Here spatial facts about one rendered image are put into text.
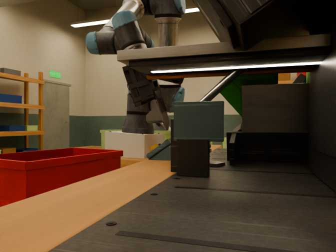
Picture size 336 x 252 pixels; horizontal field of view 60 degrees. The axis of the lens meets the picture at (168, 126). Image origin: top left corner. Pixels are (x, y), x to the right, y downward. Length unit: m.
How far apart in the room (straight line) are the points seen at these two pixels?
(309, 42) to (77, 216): 0.39
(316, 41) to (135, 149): 0.93
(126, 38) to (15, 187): 0.47
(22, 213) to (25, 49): 7.72
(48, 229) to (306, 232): 0.24
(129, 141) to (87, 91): 8.48
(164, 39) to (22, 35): 6.93
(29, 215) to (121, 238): 0.13
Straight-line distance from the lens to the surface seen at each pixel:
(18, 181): 0.70
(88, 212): 0.35
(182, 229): 0.29
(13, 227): 0.33
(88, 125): 9.64
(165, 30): 1.29
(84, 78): 9.78
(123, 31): 0.87
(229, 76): 0.59
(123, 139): 1.30
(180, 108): 0.56
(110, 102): 9.23
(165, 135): 1.64
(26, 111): 7.63
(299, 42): 0.49
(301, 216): 0.35
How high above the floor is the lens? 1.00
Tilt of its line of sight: level
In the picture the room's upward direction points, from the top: straight up
